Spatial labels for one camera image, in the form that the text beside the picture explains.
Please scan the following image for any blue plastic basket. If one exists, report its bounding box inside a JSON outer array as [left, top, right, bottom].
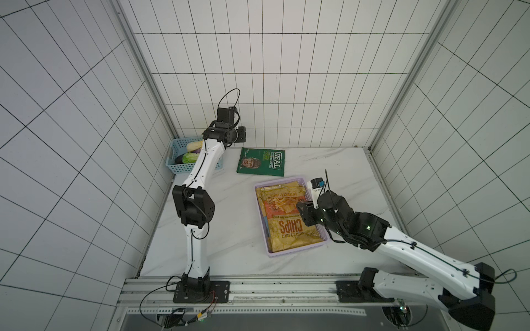
[[166, 137, 226, 178]]

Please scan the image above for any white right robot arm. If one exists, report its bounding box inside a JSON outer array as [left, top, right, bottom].
[[297, 190, 495, 330]]

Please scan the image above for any purple plastic basket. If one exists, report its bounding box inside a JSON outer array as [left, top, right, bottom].
[[253, 175, 329, 258]]

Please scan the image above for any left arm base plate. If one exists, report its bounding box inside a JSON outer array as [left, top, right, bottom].
[[173, 279, 230, 304]]

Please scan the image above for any toy eggplant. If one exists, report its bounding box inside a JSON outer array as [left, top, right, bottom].
[[175, 154, 184, 164]]

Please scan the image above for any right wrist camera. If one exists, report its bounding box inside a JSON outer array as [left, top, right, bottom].
[[309, 177, 326, 209]]

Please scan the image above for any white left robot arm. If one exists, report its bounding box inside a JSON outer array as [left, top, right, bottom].
[[172, 106, 247, 303]]

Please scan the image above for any brown orange chips bag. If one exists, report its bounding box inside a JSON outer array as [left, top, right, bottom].
[[255, 181, 326, 254]]

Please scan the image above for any green REAL chips bag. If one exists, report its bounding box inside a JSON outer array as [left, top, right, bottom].
[[237, 148, 286, 177]]

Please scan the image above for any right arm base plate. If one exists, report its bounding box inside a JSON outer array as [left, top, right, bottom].
[[335, 281, 373, 303]]

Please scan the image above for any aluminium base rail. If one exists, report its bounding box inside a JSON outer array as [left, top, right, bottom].
[[111, 274, 450, 317]]

